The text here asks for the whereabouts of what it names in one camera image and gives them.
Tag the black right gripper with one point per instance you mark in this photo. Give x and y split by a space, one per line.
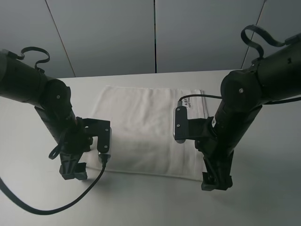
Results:
217 152

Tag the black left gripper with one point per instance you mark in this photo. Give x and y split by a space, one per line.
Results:
72 141

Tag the white towel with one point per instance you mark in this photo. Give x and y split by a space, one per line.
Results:
142 139

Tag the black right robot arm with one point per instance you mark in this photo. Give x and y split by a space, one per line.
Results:
273 78

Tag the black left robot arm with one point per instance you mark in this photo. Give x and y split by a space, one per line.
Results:
51 99

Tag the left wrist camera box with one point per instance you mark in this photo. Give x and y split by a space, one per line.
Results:
101 130

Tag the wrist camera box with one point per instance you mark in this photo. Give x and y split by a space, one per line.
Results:
189 129
101 130

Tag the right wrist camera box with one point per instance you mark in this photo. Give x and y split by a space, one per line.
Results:
189 129

